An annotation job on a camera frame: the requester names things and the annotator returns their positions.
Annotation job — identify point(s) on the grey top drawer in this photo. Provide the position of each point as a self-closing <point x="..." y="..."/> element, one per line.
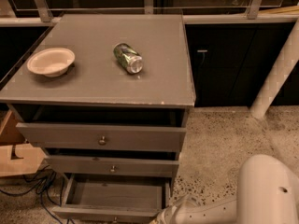
<point x="107" y="128"/>

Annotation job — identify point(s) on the black low wall cabinet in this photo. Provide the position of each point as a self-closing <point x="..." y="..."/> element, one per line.
<point x="231" y="61"/>

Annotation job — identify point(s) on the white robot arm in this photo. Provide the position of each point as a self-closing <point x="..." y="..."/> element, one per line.
<point x="267" y="193"/>

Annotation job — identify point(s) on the grey drawer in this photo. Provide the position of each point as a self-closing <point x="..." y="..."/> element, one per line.
<point x="113" y="162"/>
<point x="107" y="128"/>
<point x="114" y="199"/>

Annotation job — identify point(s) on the white paper bowl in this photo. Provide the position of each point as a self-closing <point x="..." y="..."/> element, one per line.
<point x="52" y="62"/>

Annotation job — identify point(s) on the green soda can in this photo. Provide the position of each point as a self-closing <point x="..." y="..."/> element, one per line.
<point x="128" y="58"/>

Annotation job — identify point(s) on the white diagonal pillar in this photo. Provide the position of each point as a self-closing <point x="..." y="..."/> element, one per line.
<point x="287" y="59"/>

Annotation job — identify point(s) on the grey bottom drawer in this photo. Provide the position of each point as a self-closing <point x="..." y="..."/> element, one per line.
<point x="114" y="199"/>

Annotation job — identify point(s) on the grey drawer cabinet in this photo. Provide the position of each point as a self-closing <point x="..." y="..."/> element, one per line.
<point x="96" y="78"/>

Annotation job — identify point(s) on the metal window railing frame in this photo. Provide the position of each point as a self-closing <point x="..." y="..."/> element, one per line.
<point x="18" y="13"/>

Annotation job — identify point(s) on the grey middle drawer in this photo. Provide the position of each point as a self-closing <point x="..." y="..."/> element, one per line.
<point x="113" y="162"/>

